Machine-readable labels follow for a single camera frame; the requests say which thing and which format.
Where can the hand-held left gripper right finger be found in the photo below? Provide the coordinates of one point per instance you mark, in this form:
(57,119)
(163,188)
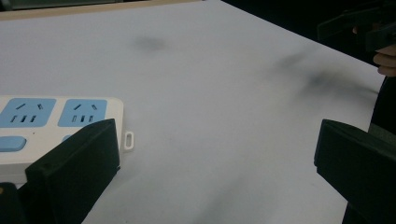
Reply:
(358,168)

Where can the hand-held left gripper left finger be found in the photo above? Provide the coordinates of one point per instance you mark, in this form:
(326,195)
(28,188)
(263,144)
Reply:
(74,168)

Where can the white and blue power strip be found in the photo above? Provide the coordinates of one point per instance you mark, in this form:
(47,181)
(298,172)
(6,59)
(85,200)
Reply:
(46,130)

